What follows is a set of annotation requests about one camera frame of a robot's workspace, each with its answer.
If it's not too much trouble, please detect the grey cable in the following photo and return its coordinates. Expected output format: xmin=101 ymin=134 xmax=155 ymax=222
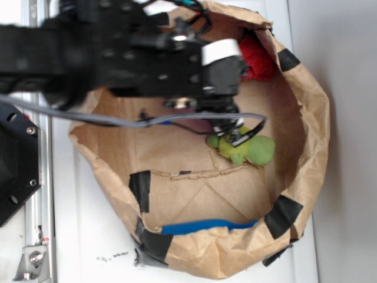
xmin=0 ymin=94 xmax=267 ymax=129

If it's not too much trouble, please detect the green plush turtle toy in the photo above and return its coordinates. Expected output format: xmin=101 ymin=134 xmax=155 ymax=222
xmin=206 ymin=134 xmax=276 ymax=166

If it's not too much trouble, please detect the metal corner bracket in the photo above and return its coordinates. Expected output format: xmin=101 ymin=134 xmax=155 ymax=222
xmin=12 ymin=245 xmax=51 ymax=282

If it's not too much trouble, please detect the blue flat object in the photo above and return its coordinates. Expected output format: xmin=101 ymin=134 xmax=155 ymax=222
xmin=161 ymin=219 xmax=258 ymax=235

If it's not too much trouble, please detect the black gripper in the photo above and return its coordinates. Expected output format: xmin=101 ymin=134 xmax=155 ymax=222
xmin=97 ymin=18 xmax=247 ymax=139

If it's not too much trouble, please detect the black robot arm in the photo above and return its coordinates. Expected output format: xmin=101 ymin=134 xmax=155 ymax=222
xmin=1 ymin=1 xmax=247 ymax=141

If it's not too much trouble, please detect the brown paper bag bin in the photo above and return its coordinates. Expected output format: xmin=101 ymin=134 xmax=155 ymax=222
xmin=70 ymin=1 xmax=330 ymax=279

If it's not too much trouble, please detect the aluminium frame rail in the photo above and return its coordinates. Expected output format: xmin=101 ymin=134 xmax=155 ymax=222
xmin=21 ymin=0 xmax=57 ymax=283

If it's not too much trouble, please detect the thin black wire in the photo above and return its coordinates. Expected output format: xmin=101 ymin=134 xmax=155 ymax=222
xmin=138 ymin=109 xmax=267 ymax=148

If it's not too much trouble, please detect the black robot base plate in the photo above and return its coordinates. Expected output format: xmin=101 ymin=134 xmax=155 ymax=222
xmin=1 ymin=103 xmax=41 ymax=227

